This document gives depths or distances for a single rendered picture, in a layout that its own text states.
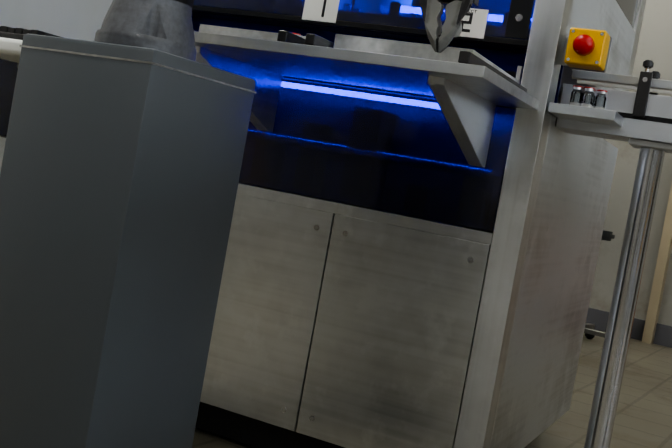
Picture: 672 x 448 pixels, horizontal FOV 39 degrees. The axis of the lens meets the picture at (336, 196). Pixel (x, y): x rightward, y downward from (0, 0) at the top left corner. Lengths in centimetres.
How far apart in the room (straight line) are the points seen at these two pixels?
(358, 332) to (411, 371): 14
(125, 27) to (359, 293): 88
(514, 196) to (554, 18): 36
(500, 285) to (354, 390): 39
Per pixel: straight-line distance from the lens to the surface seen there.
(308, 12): 213
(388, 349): 201
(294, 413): 212
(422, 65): 157
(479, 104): 183
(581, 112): 190
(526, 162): 191
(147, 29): 140
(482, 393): 195
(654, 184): 202
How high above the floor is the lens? 68
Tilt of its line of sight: 2 degrees down
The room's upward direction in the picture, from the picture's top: 10 degrees clockwise
